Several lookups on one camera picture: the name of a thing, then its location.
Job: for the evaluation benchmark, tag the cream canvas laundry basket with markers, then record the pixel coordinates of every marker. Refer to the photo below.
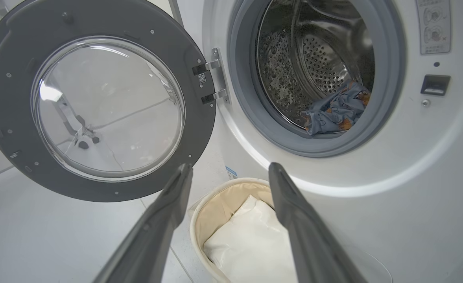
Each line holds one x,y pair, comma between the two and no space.
215,208

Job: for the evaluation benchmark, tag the blue energy label sticker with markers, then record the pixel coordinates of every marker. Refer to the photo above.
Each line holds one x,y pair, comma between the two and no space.
231,173

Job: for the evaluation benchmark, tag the metal door hinge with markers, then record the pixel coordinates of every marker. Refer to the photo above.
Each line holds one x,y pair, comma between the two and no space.
218,74

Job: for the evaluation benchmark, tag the white cushion basket liner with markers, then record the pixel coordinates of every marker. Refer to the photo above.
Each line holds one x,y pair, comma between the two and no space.
251,243

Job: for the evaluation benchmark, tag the grey rubber door gasket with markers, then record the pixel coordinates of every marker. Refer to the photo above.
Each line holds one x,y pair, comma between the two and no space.
388,78

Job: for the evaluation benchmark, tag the perforated steel drum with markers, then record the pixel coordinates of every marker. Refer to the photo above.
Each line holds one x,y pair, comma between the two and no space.
321,59

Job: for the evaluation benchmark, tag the round glass washing machine door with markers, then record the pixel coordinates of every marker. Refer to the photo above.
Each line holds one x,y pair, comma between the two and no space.
11,47

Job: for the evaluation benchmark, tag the black door latch slot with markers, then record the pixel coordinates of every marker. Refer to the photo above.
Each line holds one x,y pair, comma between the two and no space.
435,84

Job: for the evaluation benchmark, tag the blue cartoon print garment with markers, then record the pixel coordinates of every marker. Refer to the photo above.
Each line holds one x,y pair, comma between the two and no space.
333,112

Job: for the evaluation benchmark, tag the white front-load washing machine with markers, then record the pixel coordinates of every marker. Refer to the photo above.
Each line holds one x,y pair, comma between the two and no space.
432,177

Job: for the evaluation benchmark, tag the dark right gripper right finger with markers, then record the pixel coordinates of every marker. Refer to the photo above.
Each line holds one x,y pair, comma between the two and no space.
310,243

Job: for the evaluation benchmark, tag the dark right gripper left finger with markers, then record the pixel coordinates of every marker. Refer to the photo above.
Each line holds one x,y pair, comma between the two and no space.
152,239

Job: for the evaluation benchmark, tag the grey instruction sticker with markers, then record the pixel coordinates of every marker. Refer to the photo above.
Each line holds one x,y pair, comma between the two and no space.
434,27

